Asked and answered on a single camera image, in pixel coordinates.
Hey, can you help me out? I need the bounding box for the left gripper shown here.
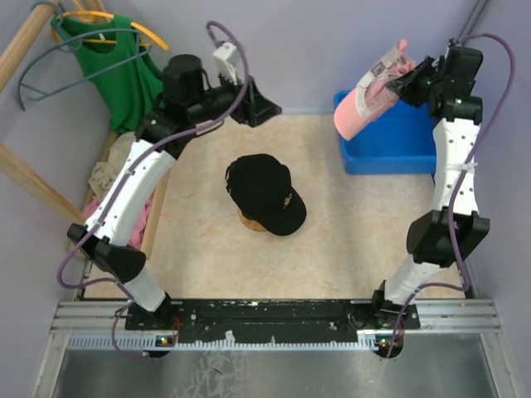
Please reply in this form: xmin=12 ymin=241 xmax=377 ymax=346
xmin=188 ymin=65 xmax=283 ymax=129

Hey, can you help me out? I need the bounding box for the pink cap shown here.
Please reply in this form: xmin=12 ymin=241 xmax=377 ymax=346
xmin=334 ymin=38 xmax=416 ymax=141

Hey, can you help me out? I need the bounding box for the black baseball cap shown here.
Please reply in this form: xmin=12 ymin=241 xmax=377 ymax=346
xmin=225 ymin=153 xmax=307 ymax=236

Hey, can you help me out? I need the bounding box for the wooden hat stand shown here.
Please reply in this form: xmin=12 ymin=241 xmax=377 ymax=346
xmin=238 ymin=210 xmax=267 ymax=232

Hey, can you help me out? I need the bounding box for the wooden clothes rack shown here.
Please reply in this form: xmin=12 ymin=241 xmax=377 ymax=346
xmin=1 ymin=1 xmax=169 ymax=256

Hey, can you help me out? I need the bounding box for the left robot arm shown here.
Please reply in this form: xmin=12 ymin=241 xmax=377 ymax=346
xmin=68 ymin=54 xmax=282 ymax=329

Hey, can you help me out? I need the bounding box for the blue plastic bin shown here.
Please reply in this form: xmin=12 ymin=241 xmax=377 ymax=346
xmin=339 ymin=100 xmax=436 ymax=175

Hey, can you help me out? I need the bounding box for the green tank top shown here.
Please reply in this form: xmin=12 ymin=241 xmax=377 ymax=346
xmin=65 ymin=17 xmax=163 ymax=133

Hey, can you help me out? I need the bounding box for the cream cloth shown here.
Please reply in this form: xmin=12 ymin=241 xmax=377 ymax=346
xmin=88 ymin=131 xmax=135 ymax=200

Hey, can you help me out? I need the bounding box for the pink cloth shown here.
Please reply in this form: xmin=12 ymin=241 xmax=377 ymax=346
xmin=82 ymin=195 xmax=153 ymax=250

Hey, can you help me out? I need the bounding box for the grey-blue hanger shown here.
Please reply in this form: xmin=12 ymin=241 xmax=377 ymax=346
xmin=12 ymin=1 xmax=158 ymax=111

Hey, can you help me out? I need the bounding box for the yellow hanger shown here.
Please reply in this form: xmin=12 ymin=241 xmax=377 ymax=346
xmin=51 ymin=0 xmax=170 ymax=51

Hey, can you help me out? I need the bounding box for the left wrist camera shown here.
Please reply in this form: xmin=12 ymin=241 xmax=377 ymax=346
xmin=212 ymin=41 xmax=241 ymax=85

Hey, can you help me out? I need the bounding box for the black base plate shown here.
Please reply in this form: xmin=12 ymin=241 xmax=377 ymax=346
xmin=125 ymin=297 xmax=420 ymax=344

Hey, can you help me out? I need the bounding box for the aluminium frame rail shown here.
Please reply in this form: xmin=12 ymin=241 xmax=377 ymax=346
xmin=51 ymin=299 xmax=501 ymax=357

